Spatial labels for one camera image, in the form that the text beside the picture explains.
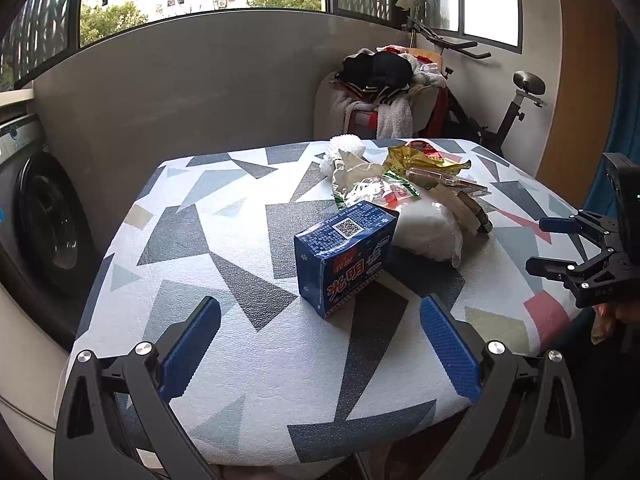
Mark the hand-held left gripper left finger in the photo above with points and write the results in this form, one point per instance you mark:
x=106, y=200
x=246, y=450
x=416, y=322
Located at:
x=192, y=345

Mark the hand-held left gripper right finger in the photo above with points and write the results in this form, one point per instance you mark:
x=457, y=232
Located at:
x=447, y=345

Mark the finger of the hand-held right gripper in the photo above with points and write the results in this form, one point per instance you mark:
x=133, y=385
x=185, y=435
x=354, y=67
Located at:
x=557, y=225
x=547, y=266

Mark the blue milk carton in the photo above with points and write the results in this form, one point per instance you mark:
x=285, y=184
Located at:
x=345, y=260

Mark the gold foil wrapper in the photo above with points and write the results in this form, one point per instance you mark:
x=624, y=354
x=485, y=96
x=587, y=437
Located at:
x=405, y=160

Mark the clear bag with white filling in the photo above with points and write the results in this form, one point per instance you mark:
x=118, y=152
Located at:
x=425, y=230

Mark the black exercise bike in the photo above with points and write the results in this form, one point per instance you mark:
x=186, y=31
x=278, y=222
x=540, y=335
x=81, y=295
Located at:
x=505, y=120

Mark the clear plastic box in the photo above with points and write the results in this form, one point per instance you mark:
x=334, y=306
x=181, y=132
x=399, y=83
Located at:
x=445, y=179

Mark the crushed red drink can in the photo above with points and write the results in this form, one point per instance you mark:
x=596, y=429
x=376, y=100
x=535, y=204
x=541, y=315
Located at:
x=422, y=146

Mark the green and white snack wrapper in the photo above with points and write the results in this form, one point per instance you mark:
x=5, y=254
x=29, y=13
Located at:
x=400, y=187

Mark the grey washing machine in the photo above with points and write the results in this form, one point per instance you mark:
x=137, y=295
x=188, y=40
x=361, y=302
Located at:
x=50, y=220

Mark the white fluffy towel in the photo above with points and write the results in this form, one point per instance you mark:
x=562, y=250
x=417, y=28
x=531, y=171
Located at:
x=395, y=120

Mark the white foam fruit net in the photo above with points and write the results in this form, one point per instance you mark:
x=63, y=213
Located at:
x=342, y=144

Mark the pile of clothes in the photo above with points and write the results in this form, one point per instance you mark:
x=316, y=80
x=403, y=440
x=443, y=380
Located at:
x=380, y=67

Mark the beige chair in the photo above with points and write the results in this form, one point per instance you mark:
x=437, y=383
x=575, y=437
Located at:
x=325, y=105

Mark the wooden wall panel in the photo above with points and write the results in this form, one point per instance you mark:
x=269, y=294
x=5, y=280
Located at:
x=580, y=110

